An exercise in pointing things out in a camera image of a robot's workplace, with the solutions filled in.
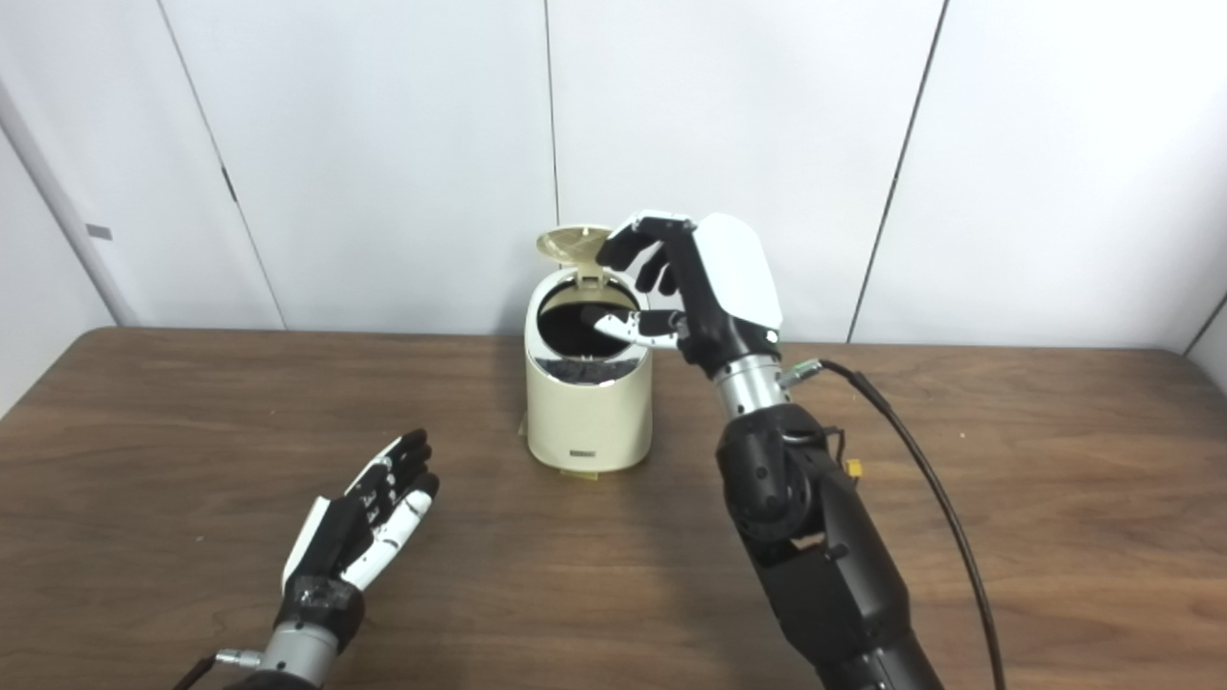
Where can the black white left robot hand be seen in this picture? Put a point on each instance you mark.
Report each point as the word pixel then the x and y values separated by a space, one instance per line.
pixel 331 546

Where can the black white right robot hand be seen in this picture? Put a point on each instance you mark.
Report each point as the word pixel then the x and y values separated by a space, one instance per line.
pixel 733 287

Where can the round cream bin lid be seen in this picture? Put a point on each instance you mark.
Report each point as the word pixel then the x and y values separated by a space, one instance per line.
pixel 570 244

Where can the cream-colored desktop bin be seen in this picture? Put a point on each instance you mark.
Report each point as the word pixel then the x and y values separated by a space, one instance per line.
pixel 587 422

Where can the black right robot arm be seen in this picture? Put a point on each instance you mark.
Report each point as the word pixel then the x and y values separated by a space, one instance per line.
pixel 824 556

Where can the black door hinge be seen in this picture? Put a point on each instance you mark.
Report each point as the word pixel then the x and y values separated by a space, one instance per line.
pixel 228 184

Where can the small grey wall label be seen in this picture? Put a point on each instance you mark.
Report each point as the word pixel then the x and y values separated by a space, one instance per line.
pixel 100 232

